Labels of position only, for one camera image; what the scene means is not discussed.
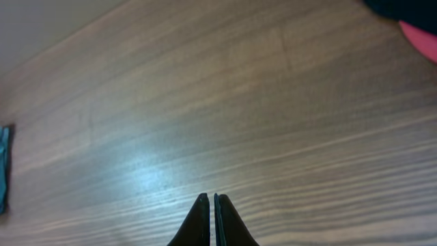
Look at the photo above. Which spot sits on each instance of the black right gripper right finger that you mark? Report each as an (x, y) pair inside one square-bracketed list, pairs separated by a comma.
[(229, 226)]

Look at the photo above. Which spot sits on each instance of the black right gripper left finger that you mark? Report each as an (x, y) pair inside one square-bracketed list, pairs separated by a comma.
[(195, 229)]

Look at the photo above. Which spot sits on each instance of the light blue denim shorts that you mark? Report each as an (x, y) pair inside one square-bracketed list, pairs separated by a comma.
[(5, 135)]

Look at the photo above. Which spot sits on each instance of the red navy white garment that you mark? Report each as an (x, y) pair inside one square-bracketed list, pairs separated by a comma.
[(423, 41)]

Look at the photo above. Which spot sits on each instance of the black garment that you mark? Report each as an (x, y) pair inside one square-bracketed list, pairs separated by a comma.
[(418, 13)]

